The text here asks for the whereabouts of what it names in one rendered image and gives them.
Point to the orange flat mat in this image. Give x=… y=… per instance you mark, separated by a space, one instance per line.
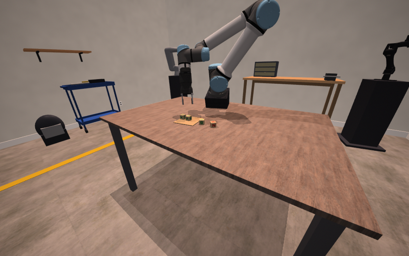
x=194 y=121

